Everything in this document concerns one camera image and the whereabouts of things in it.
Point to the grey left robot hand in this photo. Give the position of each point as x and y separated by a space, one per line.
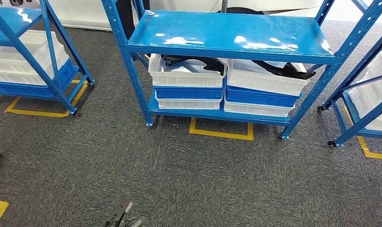
134 222

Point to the black plastic car part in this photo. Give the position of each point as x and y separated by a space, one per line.
214 64
291 72

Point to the blue metal shelf rack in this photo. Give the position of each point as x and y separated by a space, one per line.
9 22
225 34
360 125

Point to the yellow floor tape square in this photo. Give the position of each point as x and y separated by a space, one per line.
0 204

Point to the person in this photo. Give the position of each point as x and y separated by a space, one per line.
128 18

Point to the white car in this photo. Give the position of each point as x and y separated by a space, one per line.
84 12

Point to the silver metal pole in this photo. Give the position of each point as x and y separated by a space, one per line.
224 4

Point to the large white plastic crate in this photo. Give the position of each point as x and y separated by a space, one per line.
375 91

